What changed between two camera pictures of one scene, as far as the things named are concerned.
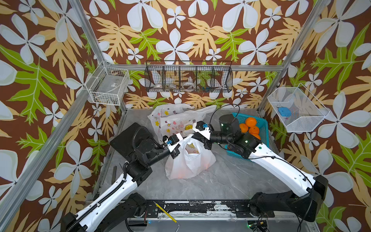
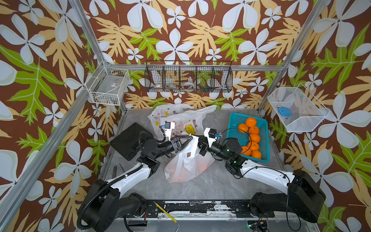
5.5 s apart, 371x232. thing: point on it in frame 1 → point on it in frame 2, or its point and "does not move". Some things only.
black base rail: x=158 y=208 does not move
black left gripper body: x=173 y=153 → x=174 y=145
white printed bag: x=181 y=123 does not move
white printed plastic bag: x=194 y=160 does not move
